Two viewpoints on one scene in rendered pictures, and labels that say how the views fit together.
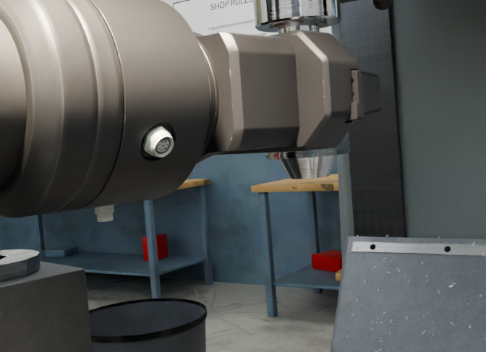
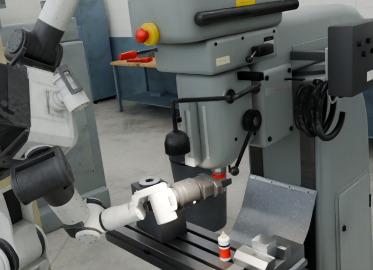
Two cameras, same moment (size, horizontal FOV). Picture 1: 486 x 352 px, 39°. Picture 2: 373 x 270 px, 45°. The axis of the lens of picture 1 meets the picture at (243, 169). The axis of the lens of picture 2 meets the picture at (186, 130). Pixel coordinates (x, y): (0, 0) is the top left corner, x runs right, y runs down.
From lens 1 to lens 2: 120 cm
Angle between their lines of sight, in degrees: 18
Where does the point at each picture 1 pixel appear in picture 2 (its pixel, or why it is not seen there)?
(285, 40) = (212, 183)
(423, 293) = (265, 192)
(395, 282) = (259, 188)
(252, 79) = (206, 190)
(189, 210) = not seen: hidden behind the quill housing
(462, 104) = (276, 148)
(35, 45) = (180, 196)
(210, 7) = not seen: outside the picture
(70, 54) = (184, 197)
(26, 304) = not seen: hidden behind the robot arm
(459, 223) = (275, 176)
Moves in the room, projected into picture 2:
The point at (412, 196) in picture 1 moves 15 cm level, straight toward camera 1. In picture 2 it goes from (265, 167) to (255, 182)
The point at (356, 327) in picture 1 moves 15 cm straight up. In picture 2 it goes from (248, 198) to (247, 165)
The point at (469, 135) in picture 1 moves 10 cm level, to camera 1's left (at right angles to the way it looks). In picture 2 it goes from (277, 156) to (252, 156)
